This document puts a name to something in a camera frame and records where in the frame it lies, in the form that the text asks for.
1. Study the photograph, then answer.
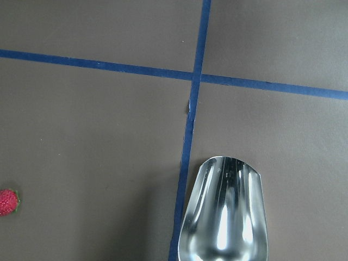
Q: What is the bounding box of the red strawberry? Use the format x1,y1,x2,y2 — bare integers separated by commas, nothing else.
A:
0,189,21,217

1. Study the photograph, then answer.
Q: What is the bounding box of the shiny metal scoop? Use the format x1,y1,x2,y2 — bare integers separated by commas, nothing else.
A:
177,156,269,260

